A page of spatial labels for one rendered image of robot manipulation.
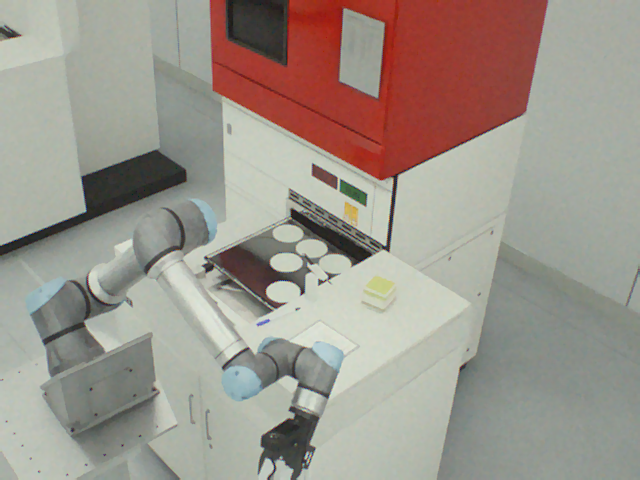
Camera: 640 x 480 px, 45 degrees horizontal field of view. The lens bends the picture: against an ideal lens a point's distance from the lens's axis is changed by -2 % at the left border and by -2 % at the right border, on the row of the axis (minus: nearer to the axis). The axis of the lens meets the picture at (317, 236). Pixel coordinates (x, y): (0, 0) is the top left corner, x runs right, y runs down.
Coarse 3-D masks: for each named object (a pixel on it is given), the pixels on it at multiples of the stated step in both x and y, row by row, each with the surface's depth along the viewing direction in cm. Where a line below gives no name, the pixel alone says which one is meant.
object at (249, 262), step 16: (288, 224) 262; (256, 240) 253; (272, 240) 253; (320, 240) 254; (224, 256) 245; (240, 256) 246; (256, 256) 246; (272, 256) 246; (320, 256) 247; (240, 272) 239; (256, 272) 239; (272, 272) 239; (288, 272) 240; (304, 272) 240; (256, 288) 232; (304, 288) 233; (272, 304) 227
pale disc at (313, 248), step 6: (306, 240) 254; (312, 240) 254; (300, 246) 251; (306, 246) 251; (312, 246) 252; (318, 246) 252; (324, 246) 252; (300, 252) 249; (306, 252) 249; (312, 252) 249; (318, 252) 249; (324, 252) 249
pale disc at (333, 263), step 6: (324, 258) 246; (330, 258) 247; (336, 258) 247; (342, 258) 247; (324, 264) 244; (330, 264) 244; (336, 264) 244; (342, 264) 244; (348, 264) 244; (324, 270) 241; (330, 270) 241; (336, 270) 241; (342, 270) 242
